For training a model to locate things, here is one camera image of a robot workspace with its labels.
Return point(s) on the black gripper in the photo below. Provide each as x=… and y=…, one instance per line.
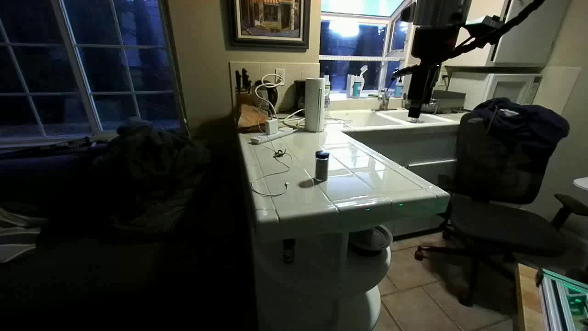
x=423, y=84

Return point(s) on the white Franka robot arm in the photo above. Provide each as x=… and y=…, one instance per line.
x=437, y=29

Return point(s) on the wooden board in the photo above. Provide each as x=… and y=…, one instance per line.
x=525, y=299

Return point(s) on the dark jacket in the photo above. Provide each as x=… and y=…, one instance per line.
x=520, y=119

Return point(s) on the cup with toothbrush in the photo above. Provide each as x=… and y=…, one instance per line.
x=355, y=84

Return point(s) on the white paper towel roll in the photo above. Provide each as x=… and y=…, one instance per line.
x=314, y=103

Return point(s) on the small metal canister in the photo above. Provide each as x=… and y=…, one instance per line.
x=321, y=165

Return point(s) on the small kitchen window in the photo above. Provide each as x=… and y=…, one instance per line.
x=360, y=42

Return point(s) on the framed picture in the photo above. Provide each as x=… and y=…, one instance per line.
x=268, y=18

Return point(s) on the pile of clothes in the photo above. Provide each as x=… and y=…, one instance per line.
x=147, y=176

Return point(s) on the green box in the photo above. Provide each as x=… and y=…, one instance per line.
x=566, y=303

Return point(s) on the metal faucet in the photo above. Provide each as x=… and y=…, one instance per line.
x=382, y=97

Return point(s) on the white kitchen sink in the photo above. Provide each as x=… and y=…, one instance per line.
x=373, y=119

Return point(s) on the brown paper bag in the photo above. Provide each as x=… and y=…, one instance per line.
x=250, y=115

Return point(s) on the white papers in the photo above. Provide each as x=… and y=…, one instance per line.
x=13, y=235

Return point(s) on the large window with grid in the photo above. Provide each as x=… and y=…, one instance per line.
x=79, y=60

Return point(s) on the round white shelf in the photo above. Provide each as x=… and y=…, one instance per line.
x=367, y=261
x=369, y=305

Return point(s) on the black office chair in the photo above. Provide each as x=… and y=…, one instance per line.
x=489, y=213

